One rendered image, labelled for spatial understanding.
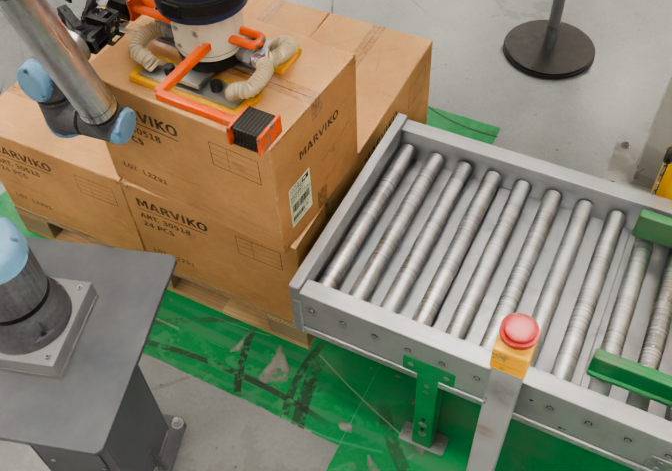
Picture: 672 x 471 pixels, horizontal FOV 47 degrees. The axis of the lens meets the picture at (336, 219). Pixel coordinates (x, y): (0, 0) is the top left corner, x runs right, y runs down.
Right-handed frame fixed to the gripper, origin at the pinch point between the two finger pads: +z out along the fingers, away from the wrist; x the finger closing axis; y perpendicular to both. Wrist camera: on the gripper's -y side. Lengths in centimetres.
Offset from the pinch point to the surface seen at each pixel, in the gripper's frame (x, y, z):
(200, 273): -87, 19, -19
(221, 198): -40, 36, -20
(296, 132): -16, 56, -11
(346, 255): -52, 70, -15
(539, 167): -48, 108, 33
